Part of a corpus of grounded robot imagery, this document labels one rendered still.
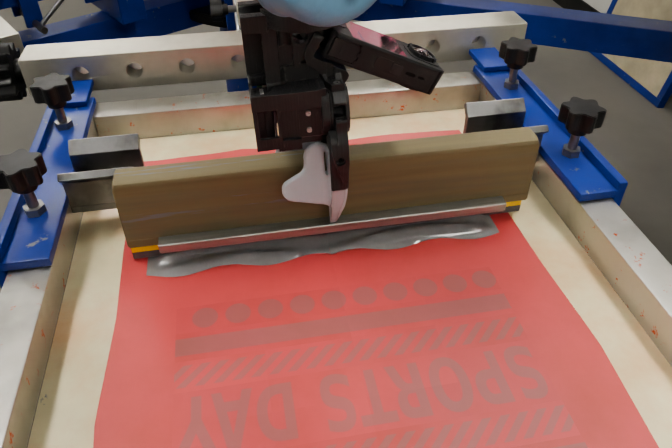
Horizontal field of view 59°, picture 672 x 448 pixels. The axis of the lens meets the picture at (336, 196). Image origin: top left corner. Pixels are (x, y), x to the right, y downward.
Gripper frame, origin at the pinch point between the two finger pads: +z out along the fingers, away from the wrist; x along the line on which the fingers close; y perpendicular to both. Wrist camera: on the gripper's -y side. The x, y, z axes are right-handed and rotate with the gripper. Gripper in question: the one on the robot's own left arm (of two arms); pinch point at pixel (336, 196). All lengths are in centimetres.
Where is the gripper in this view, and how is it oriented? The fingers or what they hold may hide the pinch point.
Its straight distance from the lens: 59.5
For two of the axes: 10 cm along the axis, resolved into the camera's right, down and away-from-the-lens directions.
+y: -9.8, 1.3, -1.2
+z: 0.3, 7.9, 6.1
